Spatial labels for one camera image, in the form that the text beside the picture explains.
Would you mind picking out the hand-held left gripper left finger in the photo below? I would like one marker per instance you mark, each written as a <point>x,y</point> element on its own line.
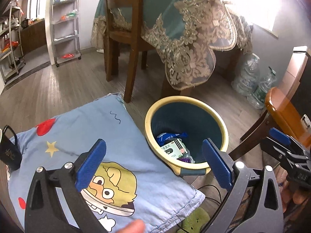
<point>91,166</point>

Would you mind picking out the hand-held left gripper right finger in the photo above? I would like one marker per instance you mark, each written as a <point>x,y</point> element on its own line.
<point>217,166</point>

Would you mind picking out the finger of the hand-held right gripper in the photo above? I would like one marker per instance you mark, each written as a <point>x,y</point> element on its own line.
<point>279,136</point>
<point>274,150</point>

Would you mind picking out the purple spray bottle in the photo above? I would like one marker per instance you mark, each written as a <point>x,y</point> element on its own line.
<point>185,159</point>

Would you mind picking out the white striped medicine box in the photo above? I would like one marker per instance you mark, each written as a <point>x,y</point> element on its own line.
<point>173,149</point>

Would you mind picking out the blue and white snack packet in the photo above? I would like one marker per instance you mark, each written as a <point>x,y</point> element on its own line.
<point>167,137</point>

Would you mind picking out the teal bin with yellow rim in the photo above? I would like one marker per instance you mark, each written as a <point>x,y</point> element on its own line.
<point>184,116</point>

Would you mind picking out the person's left hand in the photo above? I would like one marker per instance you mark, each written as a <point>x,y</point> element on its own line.
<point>131,227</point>

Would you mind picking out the orange wooden chair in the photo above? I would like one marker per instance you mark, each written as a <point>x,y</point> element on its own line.
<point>279,104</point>

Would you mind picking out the blue cartoon printed cloth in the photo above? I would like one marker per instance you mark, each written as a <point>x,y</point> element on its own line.
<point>73,126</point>

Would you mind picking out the large clear water bottle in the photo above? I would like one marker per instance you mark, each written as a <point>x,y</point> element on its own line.
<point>247,77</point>
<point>262,92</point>

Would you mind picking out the green plush toy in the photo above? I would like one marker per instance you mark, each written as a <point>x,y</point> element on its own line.
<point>196,220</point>

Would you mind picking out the beige side cabinet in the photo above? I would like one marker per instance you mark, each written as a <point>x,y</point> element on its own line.
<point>296,70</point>

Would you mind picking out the black mug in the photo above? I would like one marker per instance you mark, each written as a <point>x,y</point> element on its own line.
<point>9,155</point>

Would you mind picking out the dark wooden chair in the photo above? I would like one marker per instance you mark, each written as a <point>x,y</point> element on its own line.
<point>132,60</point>

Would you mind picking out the metal shelf rack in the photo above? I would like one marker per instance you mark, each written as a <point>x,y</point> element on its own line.
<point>13,68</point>

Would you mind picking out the white trolley cart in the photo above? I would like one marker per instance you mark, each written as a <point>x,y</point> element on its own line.
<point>65,38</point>

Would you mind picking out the living room window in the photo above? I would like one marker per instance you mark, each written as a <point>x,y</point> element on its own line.
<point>255,4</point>

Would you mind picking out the wooden kitchen cabinet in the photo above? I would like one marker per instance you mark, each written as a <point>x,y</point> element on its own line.
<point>34,36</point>

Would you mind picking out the brown cooking pot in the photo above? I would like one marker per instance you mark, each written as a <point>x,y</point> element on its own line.
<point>25,23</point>

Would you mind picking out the kitchen window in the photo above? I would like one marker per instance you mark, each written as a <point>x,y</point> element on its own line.
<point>36,0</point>

